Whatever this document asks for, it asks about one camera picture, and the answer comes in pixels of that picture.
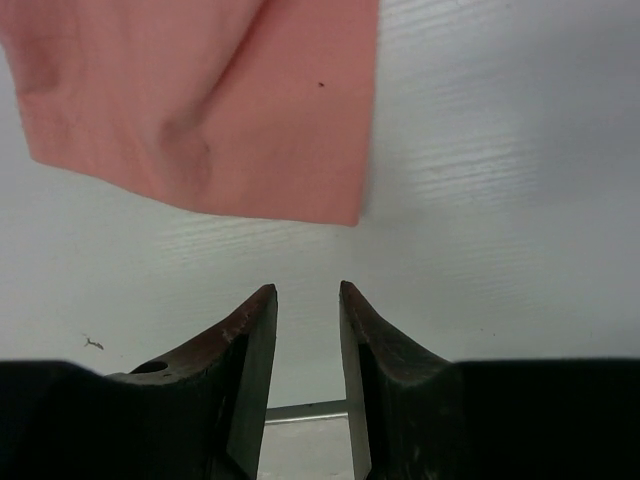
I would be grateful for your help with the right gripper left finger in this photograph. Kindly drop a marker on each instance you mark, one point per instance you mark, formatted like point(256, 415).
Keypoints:
point(198, 411)

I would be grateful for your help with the pink t shirt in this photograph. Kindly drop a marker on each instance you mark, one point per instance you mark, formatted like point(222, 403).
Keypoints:
point(258, 109)

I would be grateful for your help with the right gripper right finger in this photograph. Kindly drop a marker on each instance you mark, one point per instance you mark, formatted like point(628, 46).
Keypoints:
point(402, 400)

